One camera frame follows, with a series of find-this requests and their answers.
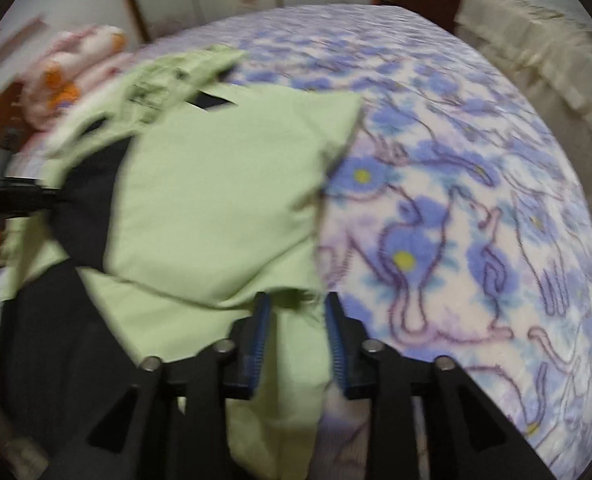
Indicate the green and black jacket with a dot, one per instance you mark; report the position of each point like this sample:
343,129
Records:
216,185

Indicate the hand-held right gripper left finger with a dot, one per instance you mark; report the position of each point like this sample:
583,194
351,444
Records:
258,340

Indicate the pink bear print quilt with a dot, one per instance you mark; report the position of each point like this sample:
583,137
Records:
76,60

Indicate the beige covered furniture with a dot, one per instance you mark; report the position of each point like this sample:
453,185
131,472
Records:
541,50

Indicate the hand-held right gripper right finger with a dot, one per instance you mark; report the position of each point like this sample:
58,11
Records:
333,345

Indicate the pink wall strip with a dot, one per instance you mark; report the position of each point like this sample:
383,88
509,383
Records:
18,40

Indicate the blue floral blanket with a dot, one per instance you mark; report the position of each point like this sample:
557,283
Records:
451,210

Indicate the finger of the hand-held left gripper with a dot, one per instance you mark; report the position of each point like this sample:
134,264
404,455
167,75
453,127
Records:
31,196

